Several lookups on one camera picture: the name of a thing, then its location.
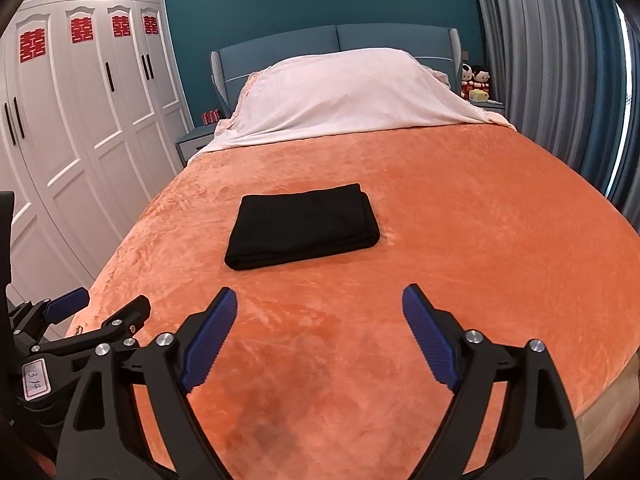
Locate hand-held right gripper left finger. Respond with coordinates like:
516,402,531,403
55,287,239,480

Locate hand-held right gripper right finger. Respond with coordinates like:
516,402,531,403
402,283,585,480

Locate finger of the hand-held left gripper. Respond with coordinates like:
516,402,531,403
34,294,152,362
42,286,91,324

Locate black pants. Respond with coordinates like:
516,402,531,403
224,183,382,272

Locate orange plush blanket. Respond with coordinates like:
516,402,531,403
50,122,640,480

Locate white wardrobe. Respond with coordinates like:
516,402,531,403
0,0,195,311

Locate blue nightstand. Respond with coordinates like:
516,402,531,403
176,121,227,167
467,97,507,122

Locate beige bed base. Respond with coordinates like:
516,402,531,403
570,355,639,442

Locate white sheet over pillows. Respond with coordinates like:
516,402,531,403
189,47,517,166

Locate doll in red clothes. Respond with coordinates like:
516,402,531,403
472,64,493,102
459,62,476,101

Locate grey blue curtain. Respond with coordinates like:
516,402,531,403
467,0,640,213

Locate blue bed headboard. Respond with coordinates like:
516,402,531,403
210,24,464,122

